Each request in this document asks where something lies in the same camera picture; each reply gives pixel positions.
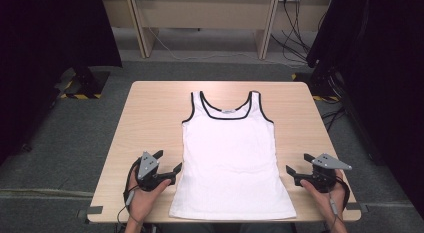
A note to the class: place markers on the person's dark trousers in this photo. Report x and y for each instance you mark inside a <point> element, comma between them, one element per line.
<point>216,228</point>

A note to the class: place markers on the black stand base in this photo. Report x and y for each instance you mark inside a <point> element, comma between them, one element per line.
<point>88,81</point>
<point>325,83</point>

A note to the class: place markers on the beige wooden desk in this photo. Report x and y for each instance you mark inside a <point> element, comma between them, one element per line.
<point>200,11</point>

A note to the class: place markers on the person's right hand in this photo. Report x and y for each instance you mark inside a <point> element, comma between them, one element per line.
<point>325,201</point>

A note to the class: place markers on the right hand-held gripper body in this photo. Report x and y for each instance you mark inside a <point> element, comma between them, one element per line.
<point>328,163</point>

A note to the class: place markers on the grey tape patch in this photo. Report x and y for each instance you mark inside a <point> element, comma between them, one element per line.
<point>95,210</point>
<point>354,206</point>

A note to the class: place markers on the yellow black hazard tape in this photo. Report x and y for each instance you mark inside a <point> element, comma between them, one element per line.
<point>325,98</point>
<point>80,96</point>

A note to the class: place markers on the white tank top black trim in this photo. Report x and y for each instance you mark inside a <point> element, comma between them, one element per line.
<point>230,166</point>

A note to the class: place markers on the black curtain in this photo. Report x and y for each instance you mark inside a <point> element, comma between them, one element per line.
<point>40,43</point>
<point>393,76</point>

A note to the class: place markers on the person's left hand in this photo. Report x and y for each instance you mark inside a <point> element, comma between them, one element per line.
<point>143,201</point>

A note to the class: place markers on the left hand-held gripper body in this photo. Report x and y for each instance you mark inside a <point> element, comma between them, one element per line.
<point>146,166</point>

